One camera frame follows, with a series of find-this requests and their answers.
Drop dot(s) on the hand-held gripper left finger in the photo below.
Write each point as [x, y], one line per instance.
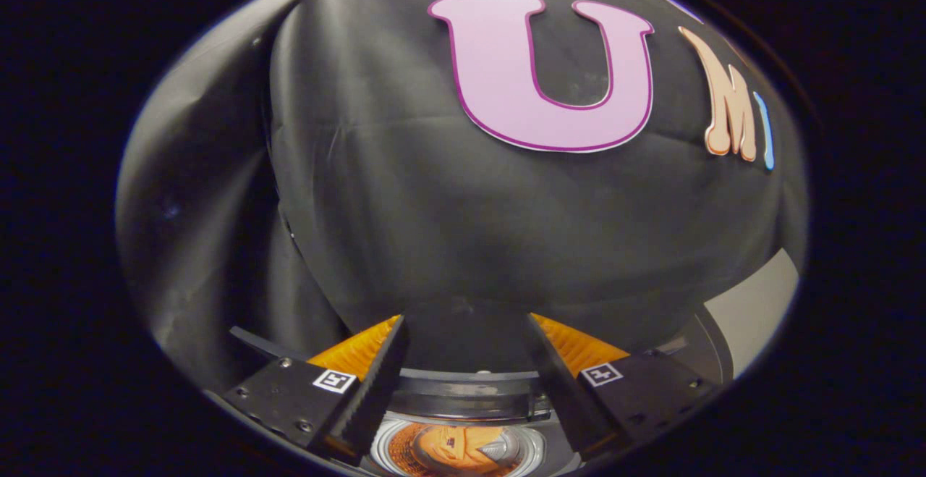
[376, 383]

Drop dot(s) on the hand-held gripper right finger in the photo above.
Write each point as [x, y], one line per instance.
[557, 376]

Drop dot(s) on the orange polo shirt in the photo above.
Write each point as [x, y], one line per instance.
[463, 448]

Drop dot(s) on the black backdrop cloth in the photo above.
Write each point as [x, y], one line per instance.
[434, 231]

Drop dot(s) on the beige cabinet with grey frame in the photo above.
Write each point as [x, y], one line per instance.
[756, 303]

